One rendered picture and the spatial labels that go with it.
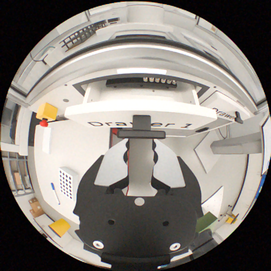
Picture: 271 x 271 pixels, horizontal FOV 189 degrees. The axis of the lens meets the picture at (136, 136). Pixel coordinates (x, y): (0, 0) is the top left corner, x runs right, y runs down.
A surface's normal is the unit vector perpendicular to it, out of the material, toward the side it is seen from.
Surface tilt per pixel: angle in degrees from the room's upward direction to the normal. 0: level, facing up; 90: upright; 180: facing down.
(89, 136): 0
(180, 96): 0
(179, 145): 0
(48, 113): 90
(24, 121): 90
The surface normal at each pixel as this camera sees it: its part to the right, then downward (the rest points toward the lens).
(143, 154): -0.04, -0.11
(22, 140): 1.00, 0.02
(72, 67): -0.03, 0.99
